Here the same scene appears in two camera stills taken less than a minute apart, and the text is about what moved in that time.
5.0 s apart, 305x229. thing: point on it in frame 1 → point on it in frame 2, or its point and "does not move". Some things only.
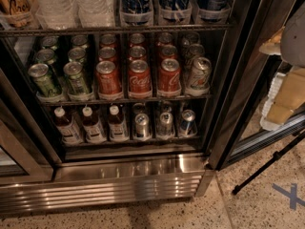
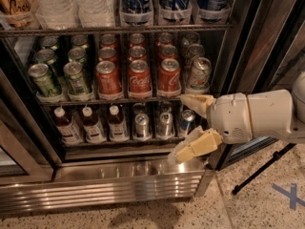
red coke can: x=170 y=78 does not move
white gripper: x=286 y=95 → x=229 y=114
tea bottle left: x=66 y=127 does not move
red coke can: x=136 y=38 does not move
